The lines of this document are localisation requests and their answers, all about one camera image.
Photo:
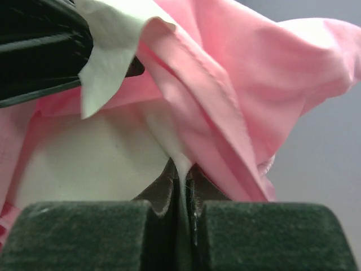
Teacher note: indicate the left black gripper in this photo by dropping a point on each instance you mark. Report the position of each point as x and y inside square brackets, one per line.
[44, 45]

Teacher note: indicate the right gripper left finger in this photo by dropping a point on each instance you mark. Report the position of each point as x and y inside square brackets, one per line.
[139, 234]

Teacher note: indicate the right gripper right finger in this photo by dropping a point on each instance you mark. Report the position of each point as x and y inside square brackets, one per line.
[281, 236]

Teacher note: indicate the pink rose-patterned pillowcase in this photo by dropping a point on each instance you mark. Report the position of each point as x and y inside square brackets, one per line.
[236, 83]

